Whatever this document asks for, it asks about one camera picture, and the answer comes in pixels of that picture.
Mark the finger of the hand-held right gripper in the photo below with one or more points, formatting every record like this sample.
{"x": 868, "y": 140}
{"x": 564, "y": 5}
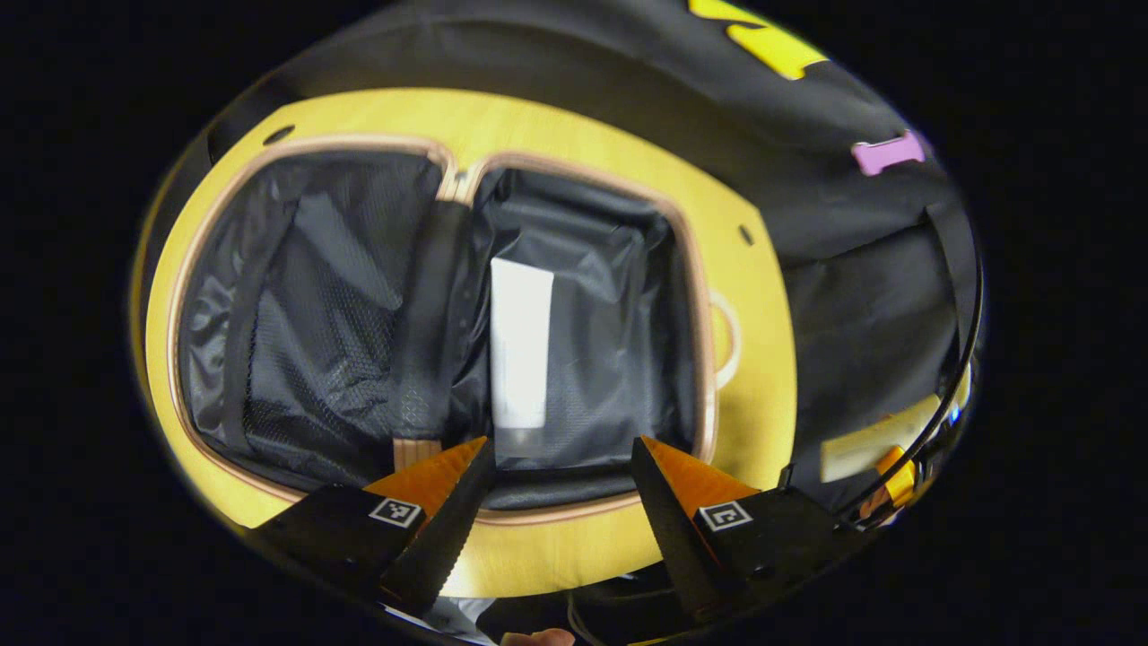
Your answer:
{"x": 899, "y": 475}

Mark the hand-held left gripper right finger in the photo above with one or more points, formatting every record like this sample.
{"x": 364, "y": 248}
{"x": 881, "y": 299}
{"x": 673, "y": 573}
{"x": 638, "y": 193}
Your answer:
{"x": 668, "y": 529}

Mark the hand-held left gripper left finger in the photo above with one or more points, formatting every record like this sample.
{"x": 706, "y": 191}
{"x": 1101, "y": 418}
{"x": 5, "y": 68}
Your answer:
{"x": 457, "y": 529}

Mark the white skin care tube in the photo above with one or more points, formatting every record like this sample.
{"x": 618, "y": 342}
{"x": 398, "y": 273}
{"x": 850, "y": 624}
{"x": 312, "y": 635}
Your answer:
{"x": 520, "y": 341}

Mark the white garment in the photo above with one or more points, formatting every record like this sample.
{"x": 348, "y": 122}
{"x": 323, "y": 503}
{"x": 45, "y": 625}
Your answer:
{"x": 453, "y": 617}

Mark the black backdrop cloth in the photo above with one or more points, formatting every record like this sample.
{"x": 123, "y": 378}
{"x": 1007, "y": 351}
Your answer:
{"x": 852, "y": 314}

